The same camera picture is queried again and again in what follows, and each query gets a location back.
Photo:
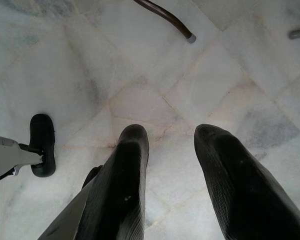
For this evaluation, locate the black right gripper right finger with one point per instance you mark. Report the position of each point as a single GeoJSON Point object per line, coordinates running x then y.
{"type": "Point", "coordinates": [240, 190]}

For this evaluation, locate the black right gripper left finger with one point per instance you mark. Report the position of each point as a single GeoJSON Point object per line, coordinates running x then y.
{"type": "Point", "coordinates": [125, 180]}

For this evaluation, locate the black robot right foot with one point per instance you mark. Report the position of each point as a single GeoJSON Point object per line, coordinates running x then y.
{"type": "Point", "coordinates": [92, 173]}

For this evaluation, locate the black robot foot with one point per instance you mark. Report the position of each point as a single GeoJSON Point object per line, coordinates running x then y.
{"type": "Point", "coordinates": [92, 173]}
{"type": "Point", "coordinates": [41, 130]}

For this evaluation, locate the black robot left foot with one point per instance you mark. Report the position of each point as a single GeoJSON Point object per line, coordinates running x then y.
{"type": "Point", "coordinates": [41, 130]}

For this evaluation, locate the grey robot left leg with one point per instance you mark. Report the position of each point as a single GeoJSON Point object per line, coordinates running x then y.
{"type": "Point", "coordinates": [5, 155]}

